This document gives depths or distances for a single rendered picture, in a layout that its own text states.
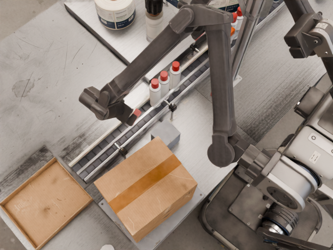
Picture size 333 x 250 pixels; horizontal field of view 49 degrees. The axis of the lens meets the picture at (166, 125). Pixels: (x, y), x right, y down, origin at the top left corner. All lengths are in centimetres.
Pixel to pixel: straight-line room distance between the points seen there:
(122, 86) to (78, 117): 68
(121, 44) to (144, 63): 83
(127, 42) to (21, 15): 160
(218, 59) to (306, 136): 31
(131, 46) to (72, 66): 32
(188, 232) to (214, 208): 30
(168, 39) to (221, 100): 23
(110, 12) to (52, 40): 37
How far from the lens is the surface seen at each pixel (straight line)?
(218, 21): 96
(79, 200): 166
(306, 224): 237
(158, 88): 158
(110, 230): 162
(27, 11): 337
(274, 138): 273
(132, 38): 193
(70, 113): 181
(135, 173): 136
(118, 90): 116
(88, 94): 126
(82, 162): 166
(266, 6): 149
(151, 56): 107
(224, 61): 98
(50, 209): 169
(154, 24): 179
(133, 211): 133
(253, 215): 226
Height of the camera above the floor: 243
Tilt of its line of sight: 67 degrees down
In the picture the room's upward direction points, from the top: 2 degrees clockwise
